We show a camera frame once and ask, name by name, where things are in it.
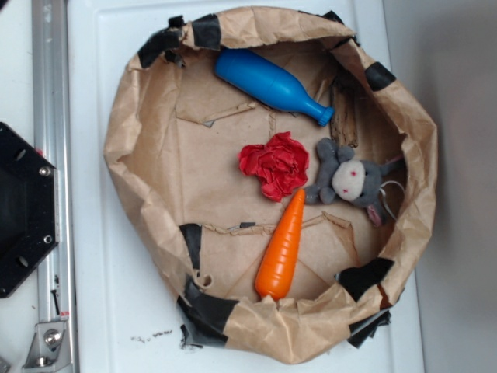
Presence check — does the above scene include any blue plastic bottle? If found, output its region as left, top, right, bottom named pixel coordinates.
left=214, top=49, right=335, bottom=127

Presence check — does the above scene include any red crumpled paper ball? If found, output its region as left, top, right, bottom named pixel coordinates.
left=238, top=131, right=310, bottom=202

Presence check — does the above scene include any brown paper bag bin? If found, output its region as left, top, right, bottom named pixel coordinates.
left=104, top=6, right=438, bottom=364

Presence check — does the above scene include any orange plastic carrot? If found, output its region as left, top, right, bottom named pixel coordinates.
left=255, top=189, right=306, bottom=300

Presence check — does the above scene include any grey plush bunny toy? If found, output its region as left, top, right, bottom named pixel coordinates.
left=304, top=138, right=405, bottom=227

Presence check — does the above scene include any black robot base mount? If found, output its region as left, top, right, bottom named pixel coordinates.
left=1, top=123, right=58, bottom=298

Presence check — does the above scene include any aluminium extrusion rail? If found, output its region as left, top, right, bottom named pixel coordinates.
left=32, top=1, right=80, bottom=372

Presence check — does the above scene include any metal corner bracket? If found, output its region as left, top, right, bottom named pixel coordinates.
left=22, top=321, right=71, bottom=372

